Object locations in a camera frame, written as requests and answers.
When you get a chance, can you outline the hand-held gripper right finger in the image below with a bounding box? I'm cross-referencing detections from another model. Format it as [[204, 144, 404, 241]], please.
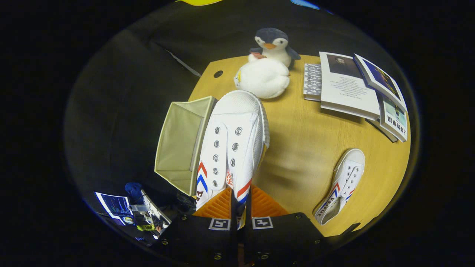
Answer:
[[244, 185, 329, 267]]

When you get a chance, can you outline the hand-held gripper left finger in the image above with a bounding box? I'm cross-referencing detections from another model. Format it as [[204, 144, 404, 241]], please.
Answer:
[[160, 187, 239, 267]]

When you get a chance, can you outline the white canvas shoe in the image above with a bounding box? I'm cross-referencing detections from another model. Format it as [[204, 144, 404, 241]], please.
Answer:
[[196, 90, 270, 230], [314, 148, 366, 226]]

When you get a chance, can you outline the grey fabric storage box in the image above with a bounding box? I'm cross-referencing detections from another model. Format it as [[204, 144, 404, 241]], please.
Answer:
[[154, 96, 218, 196]]

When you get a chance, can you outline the small blue object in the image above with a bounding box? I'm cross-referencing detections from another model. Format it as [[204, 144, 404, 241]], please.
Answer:
[[125, 182, 144, 204]]

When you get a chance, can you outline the blue glowing screen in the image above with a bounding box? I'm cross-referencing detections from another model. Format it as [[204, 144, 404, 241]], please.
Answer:
[[95, 192, 131, 226]]

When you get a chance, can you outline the white book with portrait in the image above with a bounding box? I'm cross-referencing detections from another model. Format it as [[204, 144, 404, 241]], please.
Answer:
[[320, 52, 381, 121]]

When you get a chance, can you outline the white plush toy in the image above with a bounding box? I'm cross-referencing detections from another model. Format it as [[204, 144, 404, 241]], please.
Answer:
[[234, 58, 291, 99]]

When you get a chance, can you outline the landscape cover book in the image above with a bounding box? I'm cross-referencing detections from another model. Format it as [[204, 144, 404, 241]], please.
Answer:
[[379, 95, 408, 142]]

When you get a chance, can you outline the blue cover book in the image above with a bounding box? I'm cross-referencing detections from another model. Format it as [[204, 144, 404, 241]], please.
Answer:
[[353, 54, 408, 112]]

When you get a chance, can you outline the white device with cables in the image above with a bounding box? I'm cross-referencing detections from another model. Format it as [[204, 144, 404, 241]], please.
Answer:
[[130, 190, 172, 238]]

